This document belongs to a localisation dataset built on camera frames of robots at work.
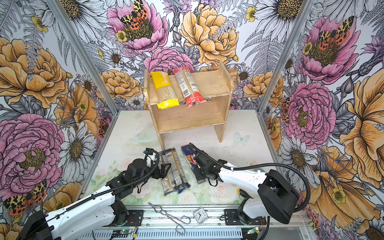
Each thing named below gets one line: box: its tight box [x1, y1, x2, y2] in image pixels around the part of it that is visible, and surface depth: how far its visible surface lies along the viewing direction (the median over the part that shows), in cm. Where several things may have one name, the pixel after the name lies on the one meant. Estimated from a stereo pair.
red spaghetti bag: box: [173, 66, 207, 108], surface depth 69 cm
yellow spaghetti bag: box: [150, 71, 180, 109], surface depth 68 cm
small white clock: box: [192, 206, 209, 225], surface depth 75 cm
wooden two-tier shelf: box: [144, 62, 231, 150], surface depth 86 cm
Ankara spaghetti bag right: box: [163, 148, 191, 194], surface depth 88 cm
